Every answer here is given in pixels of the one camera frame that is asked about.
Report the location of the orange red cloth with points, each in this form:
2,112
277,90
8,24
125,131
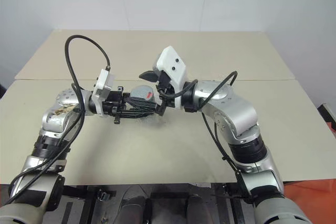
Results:
315,195

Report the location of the black metal frame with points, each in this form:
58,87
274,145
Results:
78,203

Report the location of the grey rounded shape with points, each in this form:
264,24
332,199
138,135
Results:
132,204

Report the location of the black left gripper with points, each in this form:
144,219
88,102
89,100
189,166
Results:
112,102

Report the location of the grey jar lid red label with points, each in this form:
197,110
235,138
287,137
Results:
141,93

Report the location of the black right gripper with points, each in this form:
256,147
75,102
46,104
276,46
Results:
165,82

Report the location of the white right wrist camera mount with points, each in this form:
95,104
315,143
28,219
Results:
172,62

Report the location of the red box with grey edge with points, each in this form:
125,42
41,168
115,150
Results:
328,120

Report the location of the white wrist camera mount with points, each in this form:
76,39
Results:
103,86
172,62

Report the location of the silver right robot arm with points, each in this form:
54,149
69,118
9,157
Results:
236,113

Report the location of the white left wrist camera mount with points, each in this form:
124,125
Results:
103,86

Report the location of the clear jar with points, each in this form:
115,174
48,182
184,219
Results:
148,119

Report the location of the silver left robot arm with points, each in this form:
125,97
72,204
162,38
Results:
57,119

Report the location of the small black plug connector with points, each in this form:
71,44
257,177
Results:
104,196

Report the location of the dark object at wall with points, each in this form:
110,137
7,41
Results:
2,89

